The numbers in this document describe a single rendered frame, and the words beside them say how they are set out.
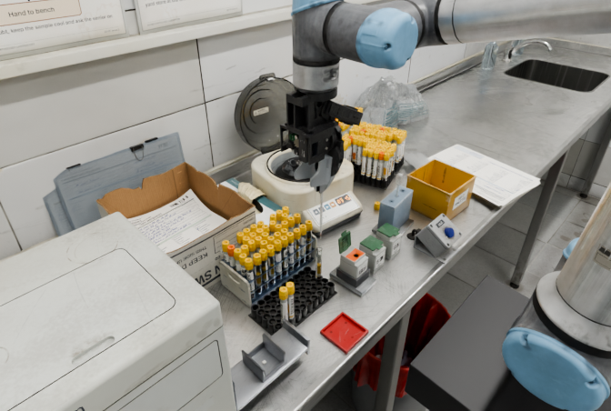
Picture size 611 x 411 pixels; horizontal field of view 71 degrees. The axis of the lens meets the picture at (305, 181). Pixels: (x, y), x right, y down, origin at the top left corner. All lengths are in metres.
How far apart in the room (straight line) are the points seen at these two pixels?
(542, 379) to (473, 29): 0.45
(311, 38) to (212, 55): 0.59
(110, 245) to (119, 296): 0.11
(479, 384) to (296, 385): 0.30
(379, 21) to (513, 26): 0.17
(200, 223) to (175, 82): 0.36
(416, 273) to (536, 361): 0.47
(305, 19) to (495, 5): 0.25
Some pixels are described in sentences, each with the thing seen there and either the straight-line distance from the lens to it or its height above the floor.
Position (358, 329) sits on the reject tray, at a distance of 0.91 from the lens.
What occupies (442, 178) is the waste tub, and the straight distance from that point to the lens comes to 1.30.
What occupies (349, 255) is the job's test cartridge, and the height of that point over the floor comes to 0.95.
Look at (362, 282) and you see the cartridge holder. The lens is 0.98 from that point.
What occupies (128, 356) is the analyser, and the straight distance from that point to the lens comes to 0.53.
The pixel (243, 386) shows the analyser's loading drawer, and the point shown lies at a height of 0.91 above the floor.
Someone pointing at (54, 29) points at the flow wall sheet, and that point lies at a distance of 1.02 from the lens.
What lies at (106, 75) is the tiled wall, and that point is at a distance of 1.08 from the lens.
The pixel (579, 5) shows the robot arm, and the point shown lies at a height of 1.49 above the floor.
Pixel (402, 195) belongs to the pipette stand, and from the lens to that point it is 1.11.
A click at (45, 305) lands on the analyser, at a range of 0.62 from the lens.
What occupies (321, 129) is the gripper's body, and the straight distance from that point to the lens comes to 0.72.
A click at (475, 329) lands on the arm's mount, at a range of 0.86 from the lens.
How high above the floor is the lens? 1.58
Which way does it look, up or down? 32 degrees down
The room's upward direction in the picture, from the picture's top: straight up
